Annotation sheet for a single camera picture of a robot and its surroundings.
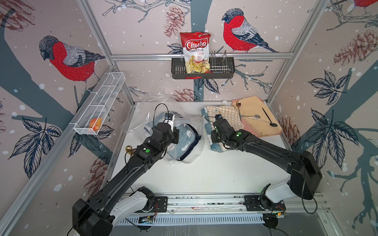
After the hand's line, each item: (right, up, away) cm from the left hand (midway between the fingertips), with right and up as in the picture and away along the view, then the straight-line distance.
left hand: (178, 124), depth 76 cm
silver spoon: (+57, +4, +36) cm, 67 cm away
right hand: (+20, -5, +9) cm, 22 cm away
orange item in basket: (-36, +1, -10) cm, 38 cm away
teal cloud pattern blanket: (+21, -14, +10) cm, 27 cm away
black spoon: (+67, -2, +30) cm, 73 cm away
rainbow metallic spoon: (+45, +13, +42) cm, 63 cm away
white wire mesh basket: (-43, +11, +2) cm, 45 cm away
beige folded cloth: (+57, +8, +39) cm, 70 cm away
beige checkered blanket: (+33, +6, +25) cm, 42 cm away
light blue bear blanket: (+4, -10, +19) cm, 22 cm away
